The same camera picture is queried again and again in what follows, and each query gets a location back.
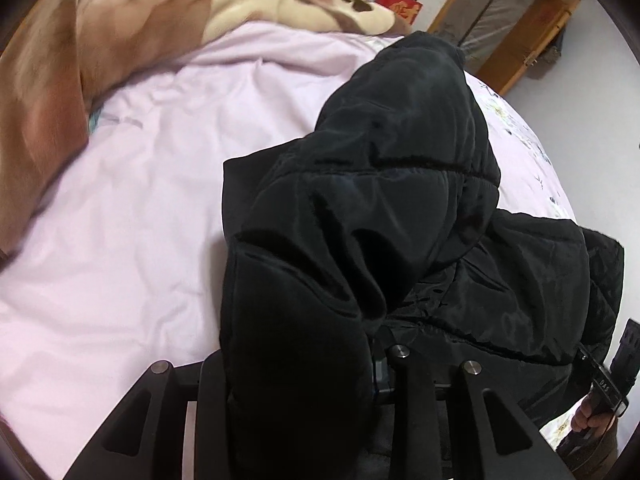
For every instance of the pink floral bed sheet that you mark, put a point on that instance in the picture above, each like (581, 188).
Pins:
(130, 200)

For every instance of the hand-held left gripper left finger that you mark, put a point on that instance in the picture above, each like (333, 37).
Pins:
(210, 410)

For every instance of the person's right forearm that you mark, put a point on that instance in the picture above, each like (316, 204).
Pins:
(602, 460)

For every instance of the red gift box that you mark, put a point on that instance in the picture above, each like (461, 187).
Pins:
(399, 7)

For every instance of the person's right hand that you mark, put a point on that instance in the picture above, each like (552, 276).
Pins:
(585, 417)

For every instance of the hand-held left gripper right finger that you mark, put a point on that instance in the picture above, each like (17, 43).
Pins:
(415, 410)

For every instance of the brown and cream printed blanket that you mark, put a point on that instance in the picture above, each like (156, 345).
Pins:
(100, 35)

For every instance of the black hooded puffer jacket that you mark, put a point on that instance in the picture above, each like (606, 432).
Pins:
(390, 210)

